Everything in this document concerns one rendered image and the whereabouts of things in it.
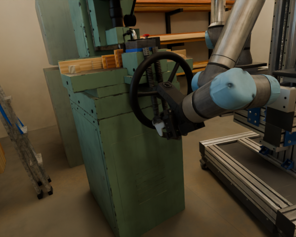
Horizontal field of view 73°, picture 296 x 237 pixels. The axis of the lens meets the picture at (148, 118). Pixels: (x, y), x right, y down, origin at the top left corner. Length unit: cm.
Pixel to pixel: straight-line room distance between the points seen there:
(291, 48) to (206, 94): 87
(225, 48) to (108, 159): 64
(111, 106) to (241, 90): 57
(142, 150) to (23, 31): 260
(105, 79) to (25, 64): 247
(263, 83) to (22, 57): 302
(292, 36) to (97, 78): 94
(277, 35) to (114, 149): 101
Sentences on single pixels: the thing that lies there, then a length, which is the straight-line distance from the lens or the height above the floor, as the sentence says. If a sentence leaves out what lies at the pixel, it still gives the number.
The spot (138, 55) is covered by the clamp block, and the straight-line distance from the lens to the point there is 78.
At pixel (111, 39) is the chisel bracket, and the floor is 102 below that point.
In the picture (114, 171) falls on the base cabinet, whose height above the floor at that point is 45.
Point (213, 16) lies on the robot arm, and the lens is 145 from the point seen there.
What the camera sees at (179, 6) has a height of 152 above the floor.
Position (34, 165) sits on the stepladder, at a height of 27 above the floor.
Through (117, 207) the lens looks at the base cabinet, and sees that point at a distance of 108.
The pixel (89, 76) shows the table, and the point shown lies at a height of 89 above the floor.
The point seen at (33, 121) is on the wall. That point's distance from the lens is 335.
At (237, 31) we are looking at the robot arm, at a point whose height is 99.
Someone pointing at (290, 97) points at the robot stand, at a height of 75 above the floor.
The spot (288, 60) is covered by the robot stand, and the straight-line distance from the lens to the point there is 127.
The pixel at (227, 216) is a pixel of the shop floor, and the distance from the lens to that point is 139.
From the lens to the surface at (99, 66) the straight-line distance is 98.
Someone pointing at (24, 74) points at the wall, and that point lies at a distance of 324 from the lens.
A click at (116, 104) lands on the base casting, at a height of 76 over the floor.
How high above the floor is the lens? 97
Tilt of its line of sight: 19 degrees down
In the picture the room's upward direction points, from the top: 6 degrees counter-clockwise
